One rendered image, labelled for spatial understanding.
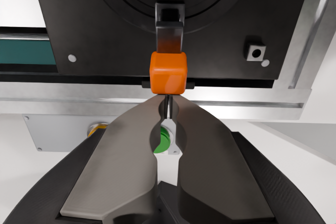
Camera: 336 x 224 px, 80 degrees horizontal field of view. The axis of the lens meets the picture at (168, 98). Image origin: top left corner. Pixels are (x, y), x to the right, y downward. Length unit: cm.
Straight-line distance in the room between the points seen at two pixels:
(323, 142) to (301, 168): 142
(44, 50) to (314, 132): 180
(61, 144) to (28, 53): 13
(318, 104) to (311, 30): 21
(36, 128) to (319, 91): 45
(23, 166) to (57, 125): 29
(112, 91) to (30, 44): 10
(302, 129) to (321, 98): 136
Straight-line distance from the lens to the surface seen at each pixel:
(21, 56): 29
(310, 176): 60
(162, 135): 26
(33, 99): 31
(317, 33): 26
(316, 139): 193
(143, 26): 19
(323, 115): 48
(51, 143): 34
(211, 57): 22
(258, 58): 22
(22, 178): 62
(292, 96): 28
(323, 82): 43
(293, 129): 177
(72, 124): 30
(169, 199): 50
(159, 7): 17
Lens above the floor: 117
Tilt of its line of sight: 59 degrees down
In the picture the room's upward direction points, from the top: 179 degrees counter-clockwise
